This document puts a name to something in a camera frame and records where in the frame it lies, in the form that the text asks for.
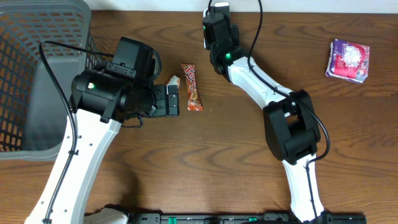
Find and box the grey plastic lattice basket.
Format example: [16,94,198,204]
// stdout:
[1,0,101,161]

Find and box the orange white tissue pack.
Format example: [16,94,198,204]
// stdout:
[166,75,180,95]

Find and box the pink purple liner pack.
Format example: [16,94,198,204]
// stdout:
[325,39,370,83]

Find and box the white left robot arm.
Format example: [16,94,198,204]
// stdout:
[25,70,179,223]

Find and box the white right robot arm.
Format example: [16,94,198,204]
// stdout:
[202,2,324,223]

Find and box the orange chocolate bar wrapper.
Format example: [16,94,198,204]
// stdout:
[181,63,203,111]

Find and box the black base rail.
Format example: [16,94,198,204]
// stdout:
[83,203,368,224]

